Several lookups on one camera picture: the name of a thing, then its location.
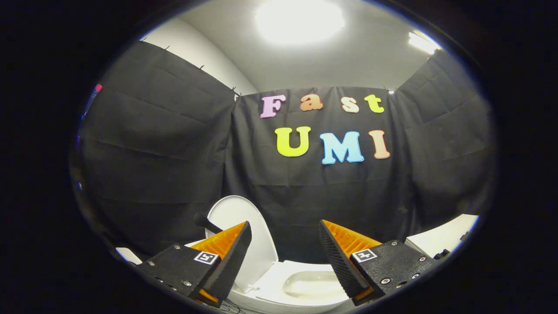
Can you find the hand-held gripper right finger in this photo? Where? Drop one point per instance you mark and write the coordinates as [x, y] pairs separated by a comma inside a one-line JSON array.
[[338, 266]]

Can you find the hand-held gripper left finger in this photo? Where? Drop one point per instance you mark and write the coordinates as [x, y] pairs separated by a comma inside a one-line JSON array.
[[233, 261]]

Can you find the white toilet lid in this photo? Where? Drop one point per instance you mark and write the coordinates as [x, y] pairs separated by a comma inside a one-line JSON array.
[[235, 209]]

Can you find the white toilet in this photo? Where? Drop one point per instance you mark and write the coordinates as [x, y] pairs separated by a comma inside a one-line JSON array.
[[270, 283]]

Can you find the white panel door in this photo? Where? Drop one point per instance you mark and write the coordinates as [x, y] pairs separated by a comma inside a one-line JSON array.
[[440, 237]]

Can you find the black backdrop cloth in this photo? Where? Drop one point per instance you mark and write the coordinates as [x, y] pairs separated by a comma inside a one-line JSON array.
[[165, 152]]

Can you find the rectangular ceiling light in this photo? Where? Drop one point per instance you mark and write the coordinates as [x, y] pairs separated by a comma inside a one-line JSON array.
[[422, 42]]

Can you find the round ceiling light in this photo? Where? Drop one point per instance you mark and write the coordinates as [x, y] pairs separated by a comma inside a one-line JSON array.
[[298, 19]]

